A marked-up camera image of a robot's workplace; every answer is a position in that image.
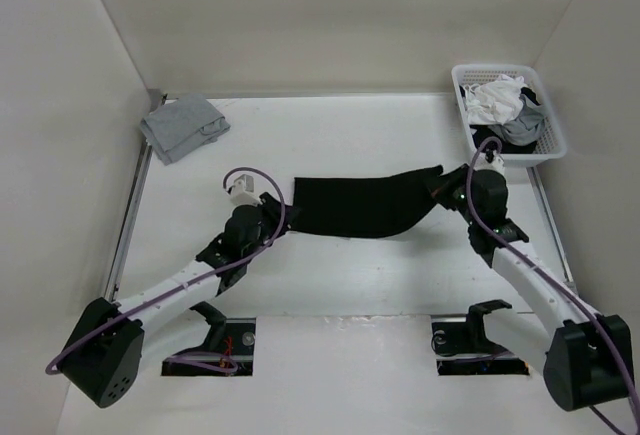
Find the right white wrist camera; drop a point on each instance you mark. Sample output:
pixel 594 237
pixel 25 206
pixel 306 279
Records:
pixel 492 161

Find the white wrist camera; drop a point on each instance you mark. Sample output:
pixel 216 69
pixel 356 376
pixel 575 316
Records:
pixel 241 189
pixel 492 161

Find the black tank top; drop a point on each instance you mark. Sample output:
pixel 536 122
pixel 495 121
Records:
pixel 364 208

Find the white garment in basket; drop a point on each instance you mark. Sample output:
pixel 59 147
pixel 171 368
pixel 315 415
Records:
pixel 495 103

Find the folded grey tank top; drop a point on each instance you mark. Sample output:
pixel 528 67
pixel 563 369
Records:
pixel 176 129

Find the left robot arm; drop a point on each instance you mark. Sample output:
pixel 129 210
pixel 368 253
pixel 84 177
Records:
pixel 103 354

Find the metal table rail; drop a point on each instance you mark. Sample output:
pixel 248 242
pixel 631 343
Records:
pixel 111 279
pixel 550 224

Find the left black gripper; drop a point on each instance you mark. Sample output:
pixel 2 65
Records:
pixel 271 209

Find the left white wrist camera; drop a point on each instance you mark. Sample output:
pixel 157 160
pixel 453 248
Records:
pixel 241 189

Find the left metal table rail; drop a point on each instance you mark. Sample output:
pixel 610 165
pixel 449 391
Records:
pixel 111 279

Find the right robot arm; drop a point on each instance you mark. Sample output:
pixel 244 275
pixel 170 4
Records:
pixel 584 357

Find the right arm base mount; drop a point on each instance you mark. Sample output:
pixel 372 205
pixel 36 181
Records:
pixel 457 354

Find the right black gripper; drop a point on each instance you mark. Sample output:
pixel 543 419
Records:
pixel 446 182

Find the grey garment in basket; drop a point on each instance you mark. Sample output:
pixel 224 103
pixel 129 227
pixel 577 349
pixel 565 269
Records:
pixel 525 129

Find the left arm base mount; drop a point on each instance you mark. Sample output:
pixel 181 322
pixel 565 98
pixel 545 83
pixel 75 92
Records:
pixel 228 353

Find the white plastic laundry basket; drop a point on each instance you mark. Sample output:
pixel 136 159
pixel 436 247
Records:
pixel 549 145

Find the right metal table rail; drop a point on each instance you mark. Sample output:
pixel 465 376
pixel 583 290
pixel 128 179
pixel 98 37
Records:
pixel 550 224

